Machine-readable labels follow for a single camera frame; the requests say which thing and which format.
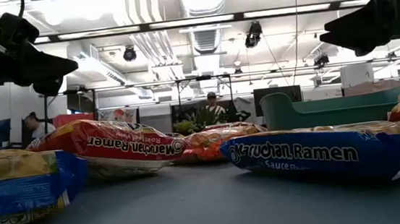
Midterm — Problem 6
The blue Maruchan ramen packet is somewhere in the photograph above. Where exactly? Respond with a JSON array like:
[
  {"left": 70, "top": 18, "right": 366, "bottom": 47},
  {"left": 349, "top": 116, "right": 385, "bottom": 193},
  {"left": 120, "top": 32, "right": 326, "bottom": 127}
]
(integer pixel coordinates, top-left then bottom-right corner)
[
  {"left": 0, "top": 141, "right": 94, "bottom": 224},
  {"left": 218, "top": 119, "right": 400, "bottom": 197}
]

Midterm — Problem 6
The orange Maruchan ramen packet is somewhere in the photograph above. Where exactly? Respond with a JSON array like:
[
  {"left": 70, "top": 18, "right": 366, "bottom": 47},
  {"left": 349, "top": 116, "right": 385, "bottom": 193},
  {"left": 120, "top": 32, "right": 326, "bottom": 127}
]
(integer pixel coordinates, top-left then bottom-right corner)
[{"left": 169, "top": 120, "right": 271, "bottom": 166}]

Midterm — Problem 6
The black ceiling spotlight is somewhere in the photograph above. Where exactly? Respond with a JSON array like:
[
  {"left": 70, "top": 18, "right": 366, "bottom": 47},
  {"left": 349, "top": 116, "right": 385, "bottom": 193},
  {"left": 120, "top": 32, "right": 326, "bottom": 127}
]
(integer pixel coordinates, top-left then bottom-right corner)
[
  {"left": 312, "top": 52, "right": 331, "bottom": 70},
  {"left": 242, "top": 20, "right": 265, "bottom": 49},
  {"left": 122, "top": 44, "right": 138, "bottom": 63}
]

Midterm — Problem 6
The person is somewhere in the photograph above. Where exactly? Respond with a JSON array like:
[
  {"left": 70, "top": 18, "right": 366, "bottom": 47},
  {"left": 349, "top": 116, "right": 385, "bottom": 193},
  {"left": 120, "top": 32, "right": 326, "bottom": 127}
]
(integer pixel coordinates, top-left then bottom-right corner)
[
  {"left": 23, "top": 109, "right": 58, "bottom": 141},
  {"left": 203, "top": 90, "right": 228, "bottom": 119}
]

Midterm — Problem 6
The blue-lit monitor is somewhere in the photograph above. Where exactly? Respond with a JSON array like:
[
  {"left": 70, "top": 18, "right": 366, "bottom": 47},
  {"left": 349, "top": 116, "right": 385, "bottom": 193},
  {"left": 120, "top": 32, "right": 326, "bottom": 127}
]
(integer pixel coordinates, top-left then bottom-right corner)
[{"left": 0, "top": 118, "right": 14, "bottom": 147}]

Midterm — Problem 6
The white printed banner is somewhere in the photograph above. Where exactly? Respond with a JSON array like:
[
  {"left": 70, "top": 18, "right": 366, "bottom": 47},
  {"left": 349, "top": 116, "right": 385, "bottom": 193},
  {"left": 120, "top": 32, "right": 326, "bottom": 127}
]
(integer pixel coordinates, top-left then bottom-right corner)
[{"left": 97, "top": 106, "right": 141, "bottom": 128}]

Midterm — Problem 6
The teal plastic bin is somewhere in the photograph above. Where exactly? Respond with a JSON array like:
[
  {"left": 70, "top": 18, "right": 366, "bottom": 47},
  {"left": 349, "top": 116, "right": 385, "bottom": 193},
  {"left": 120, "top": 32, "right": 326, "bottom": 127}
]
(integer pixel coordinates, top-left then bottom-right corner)
[{"left": 258, "top": 76, "right": 400, "bottom": 134}]

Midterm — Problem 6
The succulent plant in black pot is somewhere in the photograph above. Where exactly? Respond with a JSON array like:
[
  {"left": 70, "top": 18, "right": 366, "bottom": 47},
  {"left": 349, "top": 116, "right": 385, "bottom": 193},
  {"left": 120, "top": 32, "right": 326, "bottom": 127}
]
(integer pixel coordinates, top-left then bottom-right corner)
[{"left": 171, "top": 104, "right": 229, "bottom": 137}]

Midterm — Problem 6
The thin hanging black cable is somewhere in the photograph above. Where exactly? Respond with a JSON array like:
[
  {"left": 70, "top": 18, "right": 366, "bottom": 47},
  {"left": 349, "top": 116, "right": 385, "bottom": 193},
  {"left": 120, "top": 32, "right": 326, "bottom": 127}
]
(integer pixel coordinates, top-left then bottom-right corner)
[{"left": 285, "top": 0, "right": 307, "bottom": 87}]

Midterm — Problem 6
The black aluminium rig frame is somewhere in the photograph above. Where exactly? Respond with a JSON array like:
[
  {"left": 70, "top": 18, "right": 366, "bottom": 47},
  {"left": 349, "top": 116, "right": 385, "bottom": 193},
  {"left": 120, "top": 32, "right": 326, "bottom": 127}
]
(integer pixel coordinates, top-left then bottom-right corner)
[{"left": 31, "top": 0, "right": 375, "bottom": 46}]

